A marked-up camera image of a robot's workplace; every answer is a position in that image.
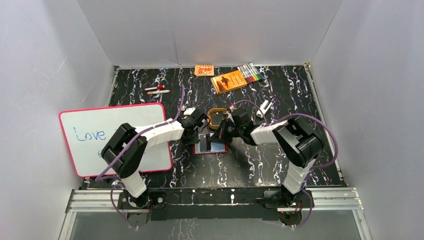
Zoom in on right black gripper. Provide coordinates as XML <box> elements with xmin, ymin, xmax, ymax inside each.
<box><xmin>208</xmin><ymin>118</ymin><xmax>243</xmax><ymax>144</ymax></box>

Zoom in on yellow oval tray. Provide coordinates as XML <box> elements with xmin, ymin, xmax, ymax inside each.
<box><xmin>207</xmin><ymin>107</ymin><xmax>228</xmax><ymax>131</ymax></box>

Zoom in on red card holder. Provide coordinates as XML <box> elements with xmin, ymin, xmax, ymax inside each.
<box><xmin>193</xmin><ymin>133</ymin><xmax>228</xmax><ymax>155</ymax></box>

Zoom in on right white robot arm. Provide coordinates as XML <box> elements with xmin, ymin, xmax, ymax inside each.
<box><xmin>210</xmin><ymin>109</ymin><xmax>324</xmax><ymax>207</ymax></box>

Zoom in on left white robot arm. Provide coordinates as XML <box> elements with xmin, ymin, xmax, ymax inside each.
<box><xmin>96</xmin><ymin>108</ymin><xmax>209</xmax><ymax>208</ymax></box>

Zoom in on small orange card box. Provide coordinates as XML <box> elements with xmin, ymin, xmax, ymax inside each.
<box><xmin>194</xmin><ymin>64</ymin><xmax>215</xmax><ymax>77</ymax></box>

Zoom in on orange white marker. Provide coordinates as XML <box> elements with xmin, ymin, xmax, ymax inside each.
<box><xmin>147</xmin><ymin>90</ymin><xmax>171</xmax><ymax>95</ymax></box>

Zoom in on orange book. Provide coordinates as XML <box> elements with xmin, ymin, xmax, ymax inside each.
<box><xmin>210</xmin><ymin>70</ymin><xmax>248</xmax><ymax>95</ymax></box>

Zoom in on coloured marker set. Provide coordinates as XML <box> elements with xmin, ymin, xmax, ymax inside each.
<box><xmin>237</xmin><ymin>62</ymin><xmax>265</xmax><ymax>84</ymax></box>

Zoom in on pink framed whiteboard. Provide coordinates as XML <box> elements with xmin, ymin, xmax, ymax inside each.
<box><xmin>59</xmin><ymin>103</ymin><xmax>166</xmax><ymax>177</ymax></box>

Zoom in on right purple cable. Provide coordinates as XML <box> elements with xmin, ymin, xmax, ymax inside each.
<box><xmin>228</xmin><ymin>99</ymin><xmax>339</xmax><ymax>228</ymax></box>

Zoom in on purple cable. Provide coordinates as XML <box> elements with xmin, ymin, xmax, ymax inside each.
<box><xmin>228</xmin><ymin>99</ymin><xmax>339</xmax><ymax>228</ymax></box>
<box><xmin>95</xmin><ymin>84</ymin><xmax>186</xmax><ymax>229</ymax></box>

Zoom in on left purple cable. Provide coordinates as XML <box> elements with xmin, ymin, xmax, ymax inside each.
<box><xmin>95</xmin><ymin>84</ymin><xmax>186</xmax><ymax>229</ymax></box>

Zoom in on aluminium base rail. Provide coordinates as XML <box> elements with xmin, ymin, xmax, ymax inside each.
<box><xmin>66</xmin><ymin>187</ymin><xmax>365</xmax><ymax>225</ymax></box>

